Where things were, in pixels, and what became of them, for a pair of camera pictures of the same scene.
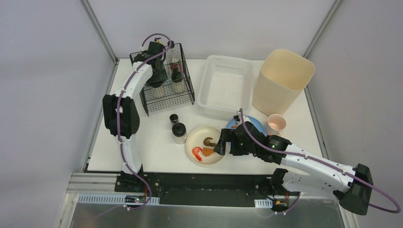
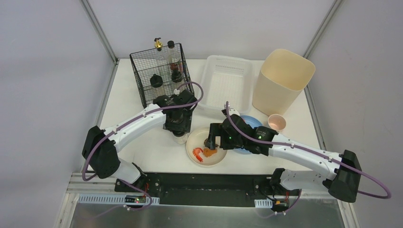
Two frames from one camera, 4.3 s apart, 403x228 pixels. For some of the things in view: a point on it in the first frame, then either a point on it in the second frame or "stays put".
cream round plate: (196, 138) stays put
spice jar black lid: (178, 129) stays put
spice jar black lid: (177, 76) stays put
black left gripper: (158, 77) -> (178, 126)
